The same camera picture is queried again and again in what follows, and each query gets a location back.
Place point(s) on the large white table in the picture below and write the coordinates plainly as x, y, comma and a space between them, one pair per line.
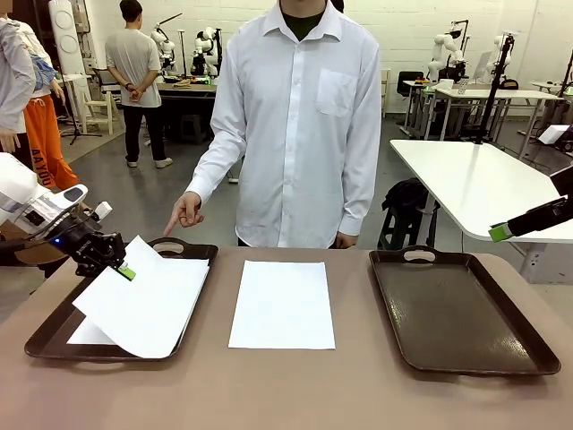
474, 179

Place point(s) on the black background office chair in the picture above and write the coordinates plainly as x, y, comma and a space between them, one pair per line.
409, 80

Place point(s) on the white A4 sheet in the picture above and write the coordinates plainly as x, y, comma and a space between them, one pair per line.
91, 336
147, 309

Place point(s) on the white A4 paper stack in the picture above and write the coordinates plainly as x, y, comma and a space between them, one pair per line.
282, 304

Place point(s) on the man in grey t-shirt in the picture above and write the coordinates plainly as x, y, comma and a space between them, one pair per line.
133, 58

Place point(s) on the white shelf rack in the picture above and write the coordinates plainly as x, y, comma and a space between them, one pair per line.
386, 92

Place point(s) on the tall black camera tripod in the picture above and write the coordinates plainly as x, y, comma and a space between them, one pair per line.
492, 94

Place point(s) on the person in white shirt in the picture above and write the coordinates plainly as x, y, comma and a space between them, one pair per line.
300, 134

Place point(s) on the person's right hand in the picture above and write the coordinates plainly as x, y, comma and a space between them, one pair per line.
188, 212

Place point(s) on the long white background table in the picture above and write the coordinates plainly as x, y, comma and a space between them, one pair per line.
492, 93

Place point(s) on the white wooden chair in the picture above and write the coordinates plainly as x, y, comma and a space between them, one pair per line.
99, 112

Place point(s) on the patterned paper cup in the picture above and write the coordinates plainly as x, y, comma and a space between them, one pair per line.
462, 88

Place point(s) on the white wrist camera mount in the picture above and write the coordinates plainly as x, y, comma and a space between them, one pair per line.
104, 210
554, 133

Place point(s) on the black backpack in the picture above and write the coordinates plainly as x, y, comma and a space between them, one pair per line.
405, 195

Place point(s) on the mannequin with orange trousers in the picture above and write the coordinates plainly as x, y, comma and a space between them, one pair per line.
45, 134

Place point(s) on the small dark plastic stool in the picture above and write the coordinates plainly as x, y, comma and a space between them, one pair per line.
190, 127

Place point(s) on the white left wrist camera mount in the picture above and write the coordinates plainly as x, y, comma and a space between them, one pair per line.
104, 210

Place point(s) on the white tower air conditioner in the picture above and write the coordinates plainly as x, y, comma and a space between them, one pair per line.
67, 40

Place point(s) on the black mesh office chair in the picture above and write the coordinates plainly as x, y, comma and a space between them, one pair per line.
104, 80

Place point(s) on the brown plastic tray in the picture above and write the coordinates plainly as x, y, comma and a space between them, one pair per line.
452, 313
47, 345

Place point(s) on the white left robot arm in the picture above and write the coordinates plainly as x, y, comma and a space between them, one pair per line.
18, 188

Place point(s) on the brown background work table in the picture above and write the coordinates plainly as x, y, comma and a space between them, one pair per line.
188, 89

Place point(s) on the thin black tripod stand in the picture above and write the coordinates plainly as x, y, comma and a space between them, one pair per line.
76, 130

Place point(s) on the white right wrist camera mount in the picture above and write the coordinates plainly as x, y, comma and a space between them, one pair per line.
554, 133

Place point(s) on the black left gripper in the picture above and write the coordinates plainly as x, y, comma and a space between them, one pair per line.
80, 244

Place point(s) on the person's left hand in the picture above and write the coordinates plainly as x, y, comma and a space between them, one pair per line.
347, 241

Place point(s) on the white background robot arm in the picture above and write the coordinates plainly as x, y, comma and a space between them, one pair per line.
500, 47
441, 54

